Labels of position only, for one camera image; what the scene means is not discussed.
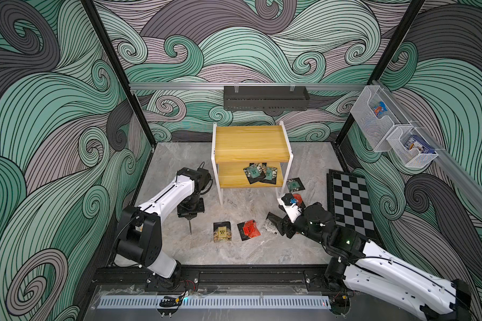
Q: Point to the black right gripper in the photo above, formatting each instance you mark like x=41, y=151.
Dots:
x=284, y=225

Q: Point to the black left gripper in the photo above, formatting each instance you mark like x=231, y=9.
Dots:
x=183, y=213

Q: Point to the yellow label tea bag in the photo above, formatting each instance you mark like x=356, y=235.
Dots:
x=222, y=232

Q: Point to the green label tea bag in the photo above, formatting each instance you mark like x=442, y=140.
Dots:
x=254, y=173

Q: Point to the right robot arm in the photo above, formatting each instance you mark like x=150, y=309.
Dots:
x=358, y=264

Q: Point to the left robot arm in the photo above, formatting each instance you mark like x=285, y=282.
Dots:
x=139, y=233

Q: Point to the white metal wooden shelf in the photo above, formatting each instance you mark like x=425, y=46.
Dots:
x=234, y=148

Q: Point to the black chessboard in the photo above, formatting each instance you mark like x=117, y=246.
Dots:
x=348, y=201

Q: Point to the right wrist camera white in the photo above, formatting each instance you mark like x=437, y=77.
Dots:
x=290, y=206

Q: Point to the black wire mesh basket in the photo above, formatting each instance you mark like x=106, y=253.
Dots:
x=266, y=99

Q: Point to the white slotted cable duct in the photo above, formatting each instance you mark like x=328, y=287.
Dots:
x=219, y=302

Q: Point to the aluminium wall rail back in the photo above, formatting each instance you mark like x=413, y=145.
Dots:
x=138, y=86

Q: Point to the aluminium wall rail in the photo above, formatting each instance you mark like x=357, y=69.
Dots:
x=138, y=86
x=470, y=188

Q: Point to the clear wall bin upper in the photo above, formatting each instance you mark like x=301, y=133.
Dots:
x=375, y=118

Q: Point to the clear wall bin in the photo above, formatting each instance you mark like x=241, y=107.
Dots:
x=375, y=118
x=410, y=147

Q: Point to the clear wall bin lower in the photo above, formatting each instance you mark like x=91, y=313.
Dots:
x=410, y=147

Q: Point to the black frame post left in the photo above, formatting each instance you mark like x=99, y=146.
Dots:
x=99, y=28

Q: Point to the black frame post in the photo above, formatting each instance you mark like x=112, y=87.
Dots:
x=99, y=28
x=396, y=39

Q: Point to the aluminium wall rail right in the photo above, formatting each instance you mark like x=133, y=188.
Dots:
x=470, y=188

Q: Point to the black frame post right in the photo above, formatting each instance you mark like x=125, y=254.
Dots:
x=396, y=39

